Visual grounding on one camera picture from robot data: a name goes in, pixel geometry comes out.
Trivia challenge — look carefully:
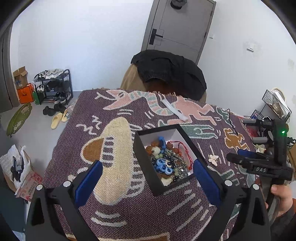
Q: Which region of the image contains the white butterfly hair clip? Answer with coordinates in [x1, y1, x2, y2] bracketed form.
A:
[208, 155, 219, 167]

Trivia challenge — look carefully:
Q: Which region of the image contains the red string bead bracelet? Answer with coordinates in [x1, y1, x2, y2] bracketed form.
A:
[169, 141, 197, 172]

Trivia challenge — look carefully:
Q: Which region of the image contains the dark green bead bracelet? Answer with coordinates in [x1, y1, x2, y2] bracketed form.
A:
[151, 149, 189, 181]

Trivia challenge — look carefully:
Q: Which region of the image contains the blue flower bead ornament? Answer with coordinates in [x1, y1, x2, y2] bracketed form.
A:
[154, 158, 174, 175]

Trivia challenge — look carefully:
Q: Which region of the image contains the black jewelry box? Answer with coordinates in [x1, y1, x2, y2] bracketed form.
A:
[133, 124, 206, 196]

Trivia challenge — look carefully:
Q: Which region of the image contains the person's right hand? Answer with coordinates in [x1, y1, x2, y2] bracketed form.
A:
[270, 184, 294, 217]

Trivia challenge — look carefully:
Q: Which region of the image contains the purple patterned woven blanket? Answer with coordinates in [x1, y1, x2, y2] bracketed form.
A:
[44, 89, 271, 240]

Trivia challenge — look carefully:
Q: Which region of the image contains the open box with packing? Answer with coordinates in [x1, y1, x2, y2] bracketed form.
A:
[1, 145, 42, 201]

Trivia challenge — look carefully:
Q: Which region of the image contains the yellow slipper right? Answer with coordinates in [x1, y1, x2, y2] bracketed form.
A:
[61, 108, 71, 123]

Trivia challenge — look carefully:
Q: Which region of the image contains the yellow slipper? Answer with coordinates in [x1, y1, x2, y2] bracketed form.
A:
[51, 113, 63, 130]
[61, 108, 71, 123]

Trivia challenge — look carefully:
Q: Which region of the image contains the yellow slipper left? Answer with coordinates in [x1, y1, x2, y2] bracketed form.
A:
[51, 113, 63, 130]

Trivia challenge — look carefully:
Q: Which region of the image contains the black slippers pair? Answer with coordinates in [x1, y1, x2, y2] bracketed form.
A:
[43, 103, 66, 116]

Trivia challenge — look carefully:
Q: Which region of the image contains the white fabric strip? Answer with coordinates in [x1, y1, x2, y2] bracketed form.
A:
[161, 99, 188, 121]

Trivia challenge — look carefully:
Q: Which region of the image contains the green leaf-shaped mat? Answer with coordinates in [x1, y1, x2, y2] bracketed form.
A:
[6, 103, 32, 138]

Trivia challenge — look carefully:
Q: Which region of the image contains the black shoe rack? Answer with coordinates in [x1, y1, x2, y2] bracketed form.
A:
[32, 69, 73, 105]

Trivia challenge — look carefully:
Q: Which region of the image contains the orange box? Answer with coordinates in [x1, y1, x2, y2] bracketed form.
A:
[17, 83, 34, 104]

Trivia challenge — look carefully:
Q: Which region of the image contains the tan chair back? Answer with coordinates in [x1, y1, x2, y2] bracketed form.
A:
[120, 64, 207, 103]

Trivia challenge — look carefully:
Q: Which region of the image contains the brown cardboard box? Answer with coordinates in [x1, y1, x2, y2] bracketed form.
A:
[13, 66, 28, 89]

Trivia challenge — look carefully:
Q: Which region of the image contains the black knitted garment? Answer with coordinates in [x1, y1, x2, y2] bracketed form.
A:
[131, 50, 207, 100]

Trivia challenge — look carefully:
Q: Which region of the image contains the grey door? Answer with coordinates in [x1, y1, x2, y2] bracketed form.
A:
[141, 0, 216, 64]

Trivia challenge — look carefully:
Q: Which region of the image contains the grey cap on door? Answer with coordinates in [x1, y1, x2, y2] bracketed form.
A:
[170, 0, 187, 10]

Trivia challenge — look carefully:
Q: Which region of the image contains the black wire basket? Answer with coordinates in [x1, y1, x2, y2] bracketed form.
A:
[262, 88, 292, 122]

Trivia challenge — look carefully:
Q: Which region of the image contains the brown rudraksha bead bracelet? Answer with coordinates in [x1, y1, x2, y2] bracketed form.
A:
[145, 142, 183, 181]

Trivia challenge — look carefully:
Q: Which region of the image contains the black door handle lock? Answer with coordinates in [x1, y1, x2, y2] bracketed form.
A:
[149, 29, 163, 45]

